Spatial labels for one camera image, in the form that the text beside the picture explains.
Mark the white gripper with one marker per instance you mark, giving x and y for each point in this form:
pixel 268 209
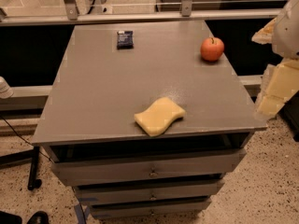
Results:
pixel 287 32

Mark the red apple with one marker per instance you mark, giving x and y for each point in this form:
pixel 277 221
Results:
pixel 211 49

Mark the blue rxbar blueberry packet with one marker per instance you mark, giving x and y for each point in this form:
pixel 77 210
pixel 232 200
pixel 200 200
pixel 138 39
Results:
pixel 125 40

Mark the yellow sponge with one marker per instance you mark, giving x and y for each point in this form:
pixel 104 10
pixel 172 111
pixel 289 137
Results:
pixel 157 118

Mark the grey drawer cabinet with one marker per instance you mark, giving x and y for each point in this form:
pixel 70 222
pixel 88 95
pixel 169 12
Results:
pixel 89 115

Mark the middle grey drawer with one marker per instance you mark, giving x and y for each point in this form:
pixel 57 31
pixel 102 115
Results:
pixel 151 192

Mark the grey drawer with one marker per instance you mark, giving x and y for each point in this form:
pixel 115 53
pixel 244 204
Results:
pixel 149 208
pixel 83 173
pixel 151 192

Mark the bottom grey drawer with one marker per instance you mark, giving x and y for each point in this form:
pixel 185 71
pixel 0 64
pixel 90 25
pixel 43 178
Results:
pixel 149 208

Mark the top grey drawer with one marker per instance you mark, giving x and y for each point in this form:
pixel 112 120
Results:
pixel 83 173

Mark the white cylinder at left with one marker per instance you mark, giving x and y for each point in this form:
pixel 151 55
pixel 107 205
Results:
pixel 5 89

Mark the metal railing frame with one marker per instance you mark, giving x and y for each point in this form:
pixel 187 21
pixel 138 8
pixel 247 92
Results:
pixel 52 12

